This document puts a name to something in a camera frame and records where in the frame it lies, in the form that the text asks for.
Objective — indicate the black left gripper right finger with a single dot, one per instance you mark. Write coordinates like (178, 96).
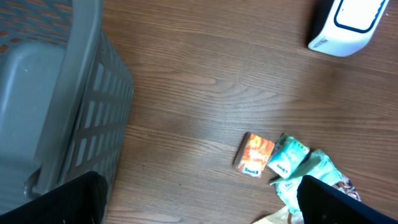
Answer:
(323, 204)

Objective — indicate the brown bread pouch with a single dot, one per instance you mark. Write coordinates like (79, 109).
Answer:
(284, 216)

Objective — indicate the orange snack packet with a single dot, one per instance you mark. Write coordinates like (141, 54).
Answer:
(253, 155)

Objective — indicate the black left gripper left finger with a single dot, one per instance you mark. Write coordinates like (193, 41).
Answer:
(81, 200)

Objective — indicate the white barcode scanner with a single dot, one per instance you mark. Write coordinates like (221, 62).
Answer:
(343, 27)

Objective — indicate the grey plastic shopping basket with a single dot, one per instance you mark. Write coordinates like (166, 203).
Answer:
(65, 97)

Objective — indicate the teal gum packet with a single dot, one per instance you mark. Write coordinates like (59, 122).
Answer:
(289, 154)

